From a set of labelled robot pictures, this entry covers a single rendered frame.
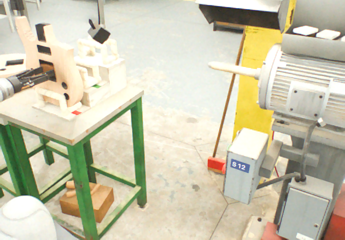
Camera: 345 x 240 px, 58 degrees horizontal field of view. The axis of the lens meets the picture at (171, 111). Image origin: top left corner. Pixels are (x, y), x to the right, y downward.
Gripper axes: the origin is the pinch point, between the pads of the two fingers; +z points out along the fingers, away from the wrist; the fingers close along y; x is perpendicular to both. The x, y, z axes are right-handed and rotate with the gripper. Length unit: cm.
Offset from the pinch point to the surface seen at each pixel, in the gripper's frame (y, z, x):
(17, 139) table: -24.2, -10.1, -42.1
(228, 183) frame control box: 97, -10, -17
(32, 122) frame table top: -0.8, -13.5, -22.0
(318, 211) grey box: 126, 6, -29
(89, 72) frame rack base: -0.1, 26.8, -10.2
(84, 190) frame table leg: 25, -11, -55
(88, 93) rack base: 13.8, 11.0, -13.1
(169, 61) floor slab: -112, 297, -114
